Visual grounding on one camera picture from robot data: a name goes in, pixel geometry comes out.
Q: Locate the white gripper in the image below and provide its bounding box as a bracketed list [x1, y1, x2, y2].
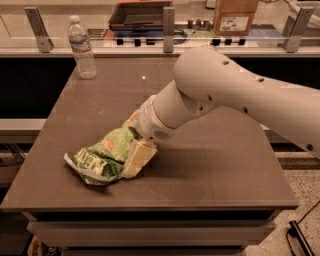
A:
[120, 95, 177, 178]

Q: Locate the green jalapeno chip bag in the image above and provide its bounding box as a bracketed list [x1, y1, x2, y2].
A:
[64, 127, 141, 186]

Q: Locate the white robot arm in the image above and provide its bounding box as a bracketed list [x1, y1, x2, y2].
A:
[121, 47, 320, 178]

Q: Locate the clear plastic water bottle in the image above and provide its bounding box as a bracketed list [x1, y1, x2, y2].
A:
[68, 15, 97, 79]

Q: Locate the dark tray stack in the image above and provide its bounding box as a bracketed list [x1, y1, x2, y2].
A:
[109, 0, 173, 31]

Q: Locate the cardboard box with label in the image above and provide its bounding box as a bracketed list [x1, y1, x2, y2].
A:
[213, 0, 259, 36]

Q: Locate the middle metal rail bracket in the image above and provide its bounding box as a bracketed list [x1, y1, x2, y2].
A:
[163, 6, 175, 53]

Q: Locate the left metal rail bracket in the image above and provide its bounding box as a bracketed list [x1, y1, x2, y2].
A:
[24, 6, 54, 53]

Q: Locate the black floor cable device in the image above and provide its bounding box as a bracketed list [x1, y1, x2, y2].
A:
[286, 201, 320, 256]

